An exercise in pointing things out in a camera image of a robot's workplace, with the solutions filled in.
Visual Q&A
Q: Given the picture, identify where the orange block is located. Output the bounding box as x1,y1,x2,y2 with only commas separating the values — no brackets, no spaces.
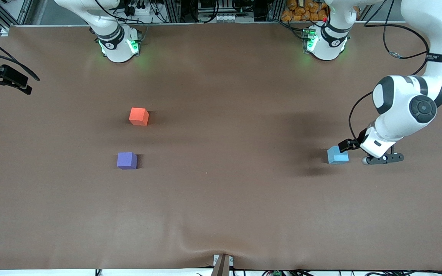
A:
129,107,149,126

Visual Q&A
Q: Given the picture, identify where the brown table cover mat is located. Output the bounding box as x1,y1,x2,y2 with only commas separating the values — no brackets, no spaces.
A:
0,22,442,271

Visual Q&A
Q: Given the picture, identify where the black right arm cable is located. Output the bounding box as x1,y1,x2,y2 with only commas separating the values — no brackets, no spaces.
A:
0,33,40,82

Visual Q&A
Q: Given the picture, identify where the white terminal block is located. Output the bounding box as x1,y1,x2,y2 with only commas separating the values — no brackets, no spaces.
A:
215,13,241,23

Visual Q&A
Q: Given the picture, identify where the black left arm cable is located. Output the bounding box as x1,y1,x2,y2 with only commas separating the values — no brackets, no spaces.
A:
348,0,442,142

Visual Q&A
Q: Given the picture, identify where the small green-lit electronics box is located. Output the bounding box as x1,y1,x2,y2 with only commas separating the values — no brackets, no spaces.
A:
128,30,142,55
302,28,318,53

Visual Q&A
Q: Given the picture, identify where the brown post with white bracket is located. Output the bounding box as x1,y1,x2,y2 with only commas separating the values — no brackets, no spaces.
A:
213,253,234,276

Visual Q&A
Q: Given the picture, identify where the white power strip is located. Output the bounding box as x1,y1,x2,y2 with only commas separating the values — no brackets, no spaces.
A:
123,0,156,16

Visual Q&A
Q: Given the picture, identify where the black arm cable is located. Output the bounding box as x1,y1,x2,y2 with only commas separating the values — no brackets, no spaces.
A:
348,0,442,142
0,33,40,82

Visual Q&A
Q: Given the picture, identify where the blue block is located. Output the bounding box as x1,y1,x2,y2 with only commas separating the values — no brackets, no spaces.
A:
327,146,350,165

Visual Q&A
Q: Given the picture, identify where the purple block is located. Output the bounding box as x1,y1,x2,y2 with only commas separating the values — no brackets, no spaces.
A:
117,152,138,170

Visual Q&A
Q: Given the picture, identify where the orange packaged items pile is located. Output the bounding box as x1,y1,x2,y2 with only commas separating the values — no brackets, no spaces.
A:
281,0,329,22

